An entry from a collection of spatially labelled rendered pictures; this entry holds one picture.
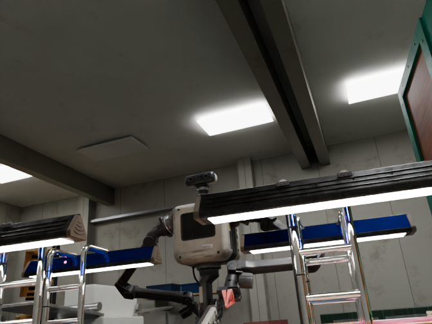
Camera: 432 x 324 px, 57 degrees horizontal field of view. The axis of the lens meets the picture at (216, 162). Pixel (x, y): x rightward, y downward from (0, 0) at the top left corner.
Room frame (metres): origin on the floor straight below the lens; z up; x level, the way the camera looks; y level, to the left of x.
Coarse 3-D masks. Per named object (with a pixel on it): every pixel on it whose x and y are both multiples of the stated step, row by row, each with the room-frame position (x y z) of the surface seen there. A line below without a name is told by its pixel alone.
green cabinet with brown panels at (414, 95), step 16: (416, 32) 1.26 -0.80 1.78; (416, 48) 1.31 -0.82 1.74; (416, 64) 1.40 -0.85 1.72; (416, 80) 1.45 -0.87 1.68; (400, 96) 1.69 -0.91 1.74; (416, 96) 1.51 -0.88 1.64; (416, 112) 1.57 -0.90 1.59; (416, 128) 1.64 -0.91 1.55; (416, 144) 1.67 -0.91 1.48; (416, 160) 1.73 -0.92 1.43
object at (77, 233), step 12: (72, 216) 1.10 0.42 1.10; (0, 228) 1.15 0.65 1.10; (12, 228) 1.13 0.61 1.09; (24, 228) 1.12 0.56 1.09; (36, 228) 1.10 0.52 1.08; (48, 228) 1.09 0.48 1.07; (60, 228) 1.08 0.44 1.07; (72, 228) 1.07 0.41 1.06; (84, 228) 1.13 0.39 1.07; (0, 240) 1.12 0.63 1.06; (12, 240) 1.11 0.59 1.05; (24, 240) 1.10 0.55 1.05; (36, 240) 1.09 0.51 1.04; (72, 240) 1.12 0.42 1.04; (84, 240) 1.13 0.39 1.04
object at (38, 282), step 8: (8, 224) 1.14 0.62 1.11; (40, 248) 1.30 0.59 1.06; (0, 256) 1.34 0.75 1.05; (40, 256) 1.30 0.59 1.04; (0, 264) 1.34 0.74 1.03; (40, 264) 1.30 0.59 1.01; (0, 272) 1.34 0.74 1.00; (40, 272) 1.30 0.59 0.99; (0, 280) 1.34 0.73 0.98; (24, 280) 1.32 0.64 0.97; (32, 280) 1.31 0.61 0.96; (40, 280) 1.31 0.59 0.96; (0, 288) 1.34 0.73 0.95; (40, 288) 1.31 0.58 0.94; (0, 296) 1.34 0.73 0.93; (40, 296) 1.31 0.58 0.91; (0, 304) 1.34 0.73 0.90; (40, 304) 1.31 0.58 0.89; (0, 312) 1.35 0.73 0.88; (40, 312) 1.32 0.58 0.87; (16, 320) 1.33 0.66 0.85; (24, 320) 1.31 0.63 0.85; (32, 320) 1.30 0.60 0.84
